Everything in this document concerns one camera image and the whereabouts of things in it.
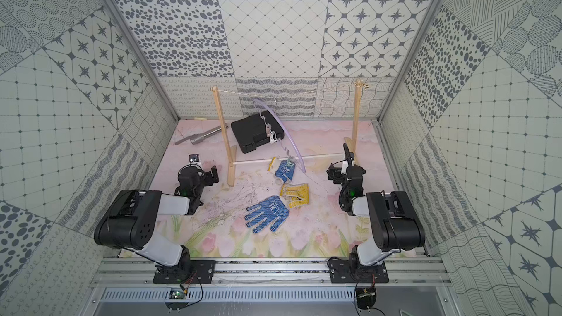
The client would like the grey metal cylinder tool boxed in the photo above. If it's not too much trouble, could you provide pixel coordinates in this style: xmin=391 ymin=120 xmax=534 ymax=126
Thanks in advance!
xmin=174 ymin=126 xmax=222 ymax=146

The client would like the blue dotted glove flat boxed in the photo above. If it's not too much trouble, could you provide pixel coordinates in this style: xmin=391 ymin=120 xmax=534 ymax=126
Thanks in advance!
xmin=244 ymin=195 xmax=290 ymax=234

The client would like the black corrugated cable hose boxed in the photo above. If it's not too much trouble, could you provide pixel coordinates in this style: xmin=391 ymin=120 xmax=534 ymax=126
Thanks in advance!
xmin=342 ymin=142 xmax=355 ymax=170

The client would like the white clothes peg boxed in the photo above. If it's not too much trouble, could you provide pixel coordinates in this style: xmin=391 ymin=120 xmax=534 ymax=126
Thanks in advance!
xmin=266 ymin=124 xmax=277 ymax=144

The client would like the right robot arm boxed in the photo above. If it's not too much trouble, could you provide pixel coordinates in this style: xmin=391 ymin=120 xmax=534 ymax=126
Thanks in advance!
xmin=326 ymin=164 xmax=426 ymax=269

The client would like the wooden drying rack frame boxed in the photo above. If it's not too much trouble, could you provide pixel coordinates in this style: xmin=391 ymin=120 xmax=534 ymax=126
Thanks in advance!
xmin=210 ymin=78 xmax=367 ymax=187

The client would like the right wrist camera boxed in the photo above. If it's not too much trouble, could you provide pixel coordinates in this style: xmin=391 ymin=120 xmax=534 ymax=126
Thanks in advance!
xmin=341 ymin=160 xmax=353 ymax=174

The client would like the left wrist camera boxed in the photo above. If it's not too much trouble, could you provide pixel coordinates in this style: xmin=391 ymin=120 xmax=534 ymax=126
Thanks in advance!
xmin=189 ymin=154 xmax=201 ymax=166

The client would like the purple wavy clothes hanger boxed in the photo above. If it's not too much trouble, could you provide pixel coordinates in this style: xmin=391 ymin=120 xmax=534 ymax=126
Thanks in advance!
xmin=252 ymin=98 xmax=307 ymax=174

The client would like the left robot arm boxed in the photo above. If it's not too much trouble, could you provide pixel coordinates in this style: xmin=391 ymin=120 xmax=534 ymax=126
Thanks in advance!
xmin=94 ymin=162 xmax=220 ymax=284

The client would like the black plastic case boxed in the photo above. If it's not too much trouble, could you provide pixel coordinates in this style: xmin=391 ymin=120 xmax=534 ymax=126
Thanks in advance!
xmin=231 ymin=111 xmax=285 ymax=154

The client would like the green circuit board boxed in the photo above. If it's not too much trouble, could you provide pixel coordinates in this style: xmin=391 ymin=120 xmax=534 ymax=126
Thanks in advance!
xmin=168 ymin=289 xmax=187 ymax=300

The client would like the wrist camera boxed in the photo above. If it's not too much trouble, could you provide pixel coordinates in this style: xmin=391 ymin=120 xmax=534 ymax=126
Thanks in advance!
xmin=341 ymin=160 xmax=353 ymax=174
xmin=189 ymin=154 xmax=201 ymax=166

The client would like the blue dotted glove with logo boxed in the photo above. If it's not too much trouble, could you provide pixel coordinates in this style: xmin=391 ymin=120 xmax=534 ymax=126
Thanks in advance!
xmin=275 ymin=159 xmax=296 ymax=184

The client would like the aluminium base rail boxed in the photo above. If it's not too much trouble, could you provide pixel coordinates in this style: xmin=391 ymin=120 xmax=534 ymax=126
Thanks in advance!
xmin=91 ymin=257 xmax=452 ymax=288

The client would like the yellow dotted work glove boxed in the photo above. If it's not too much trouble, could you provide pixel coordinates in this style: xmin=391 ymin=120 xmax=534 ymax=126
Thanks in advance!
xmin=280 ymin=184 xmax=310 ymax=209

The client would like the black connector box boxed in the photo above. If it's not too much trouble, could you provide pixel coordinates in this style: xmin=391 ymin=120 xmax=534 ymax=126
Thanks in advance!
xmin=354 ymin=286 xmax=377 ymax=310

